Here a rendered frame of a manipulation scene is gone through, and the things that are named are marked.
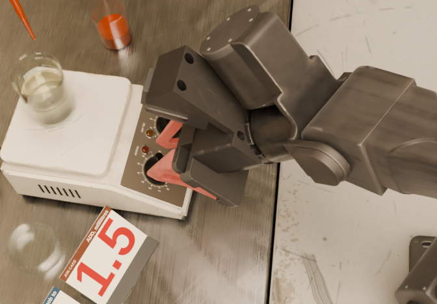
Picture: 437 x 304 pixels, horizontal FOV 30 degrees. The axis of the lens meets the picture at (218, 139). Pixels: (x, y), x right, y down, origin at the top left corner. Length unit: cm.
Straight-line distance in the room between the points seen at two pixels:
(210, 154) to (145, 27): 39
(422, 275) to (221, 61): 26
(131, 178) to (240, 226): 13
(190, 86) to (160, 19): 42
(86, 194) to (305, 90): 35
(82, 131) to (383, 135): 41
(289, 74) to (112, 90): 32
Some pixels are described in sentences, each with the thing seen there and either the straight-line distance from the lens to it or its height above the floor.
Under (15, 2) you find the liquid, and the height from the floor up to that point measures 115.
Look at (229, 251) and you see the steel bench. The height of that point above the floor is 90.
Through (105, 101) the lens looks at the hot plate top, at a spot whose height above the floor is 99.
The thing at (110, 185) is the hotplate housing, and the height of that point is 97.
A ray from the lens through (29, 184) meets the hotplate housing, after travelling 91.
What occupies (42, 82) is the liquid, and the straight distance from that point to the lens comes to 87.
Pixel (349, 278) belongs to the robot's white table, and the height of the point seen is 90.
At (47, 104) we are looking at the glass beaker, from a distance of 84.
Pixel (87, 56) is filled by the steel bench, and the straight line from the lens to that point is 103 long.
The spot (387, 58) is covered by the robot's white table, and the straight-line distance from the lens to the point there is 100.
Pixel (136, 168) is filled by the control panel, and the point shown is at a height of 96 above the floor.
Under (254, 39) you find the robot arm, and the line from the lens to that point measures 59.
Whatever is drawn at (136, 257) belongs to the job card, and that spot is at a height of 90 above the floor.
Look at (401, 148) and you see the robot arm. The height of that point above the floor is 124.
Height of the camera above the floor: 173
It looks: 61 degrees down
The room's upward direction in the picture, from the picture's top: 11 degrees counter-clockwise
